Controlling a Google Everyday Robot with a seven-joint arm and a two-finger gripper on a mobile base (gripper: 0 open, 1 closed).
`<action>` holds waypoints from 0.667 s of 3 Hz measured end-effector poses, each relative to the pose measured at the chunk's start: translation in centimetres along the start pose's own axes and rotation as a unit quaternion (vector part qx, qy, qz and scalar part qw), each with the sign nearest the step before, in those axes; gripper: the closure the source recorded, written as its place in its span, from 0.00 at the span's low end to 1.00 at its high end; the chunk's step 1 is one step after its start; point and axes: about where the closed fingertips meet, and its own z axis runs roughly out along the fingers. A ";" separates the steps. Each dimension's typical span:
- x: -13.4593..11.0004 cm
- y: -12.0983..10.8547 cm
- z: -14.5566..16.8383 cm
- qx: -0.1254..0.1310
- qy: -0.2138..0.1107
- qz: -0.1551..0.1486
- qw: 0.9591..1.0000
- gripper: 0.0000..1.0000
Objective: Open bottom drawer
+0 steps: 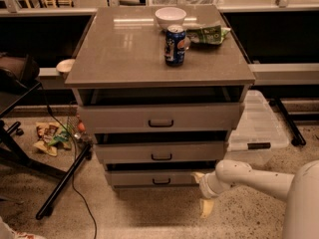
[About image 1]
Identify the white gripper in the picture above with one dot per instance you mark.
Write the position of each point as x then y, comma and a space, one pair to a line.
204, 185

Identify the grey bottom drawer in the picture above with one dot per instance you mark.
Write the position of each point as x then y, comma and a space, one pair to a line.
142, 178

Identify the grey drawer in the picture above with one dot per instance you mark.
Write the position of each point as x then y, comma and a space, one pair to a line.
161, 118
142, 178
160, 152

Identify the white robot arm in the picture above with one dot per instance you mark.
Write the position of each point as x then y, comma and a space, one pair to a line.
300, 192

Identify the grey middle drawer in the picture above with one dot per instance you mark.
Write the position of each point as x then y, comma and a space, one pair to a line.
160, 152

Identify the grey drawer cabinet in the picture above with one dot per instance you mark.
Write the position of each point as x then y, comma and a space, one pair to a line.
121, 63

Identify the grey top drawer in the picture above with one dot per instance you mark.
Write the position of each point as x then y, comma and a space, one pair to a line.
161, 118

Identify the black stand leg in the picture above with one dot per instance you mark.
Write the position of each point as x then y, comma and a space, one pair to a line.
297, 137

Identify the green snack bag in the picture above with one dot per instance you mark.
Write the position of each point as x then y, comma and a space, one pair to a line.
212, 35

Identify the blue soda can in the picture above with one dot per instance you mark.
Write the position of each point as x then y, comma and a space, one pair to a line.
174, 45

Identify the snack bags on floor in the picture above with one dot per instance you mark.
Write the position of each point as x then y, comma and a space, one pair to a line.
51, 135

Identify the white bowl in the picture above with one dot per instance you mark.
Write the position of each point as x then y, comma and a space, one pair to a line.
167, 16

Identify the small white dish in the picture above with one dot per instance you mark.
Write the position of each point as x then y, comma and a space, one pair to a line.
65, 66

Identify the dark bag on table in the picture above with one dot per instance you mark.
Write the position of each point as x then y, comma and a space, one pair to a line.
17, 73

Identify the wire mesh basket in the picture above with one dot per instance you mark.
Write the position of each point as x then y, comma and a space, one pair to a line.
76, 127

